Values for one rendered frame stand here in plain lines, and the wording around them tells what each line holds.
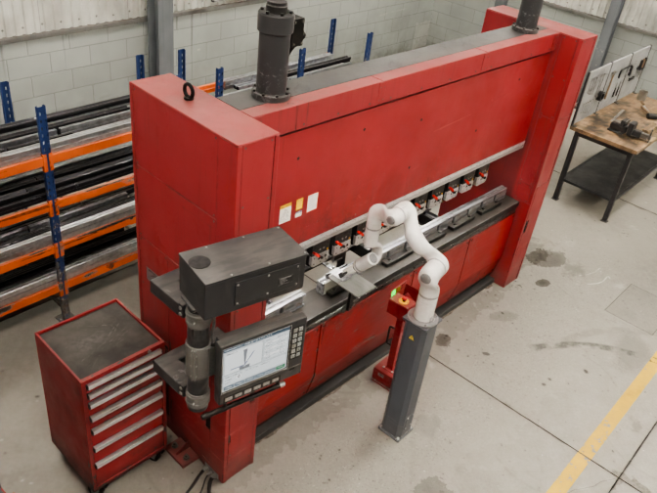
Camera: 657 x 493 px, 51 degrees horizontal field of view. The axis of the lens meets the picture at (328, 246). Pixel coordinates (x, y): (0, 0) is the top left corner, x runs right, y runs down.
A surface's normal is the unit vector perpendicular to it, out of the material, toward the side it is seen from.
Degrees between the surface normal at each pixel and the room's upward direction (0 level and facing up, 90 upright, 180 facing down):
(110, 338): 0
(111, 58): 90
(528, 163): 90
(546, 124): 90
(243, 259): 1
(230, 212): 90
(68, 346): 0
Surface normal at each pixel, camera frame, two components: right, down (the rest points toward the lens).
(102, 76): 0.74, 0.44
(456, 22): -0.67, 0.35
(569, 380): 0.11, -0.83
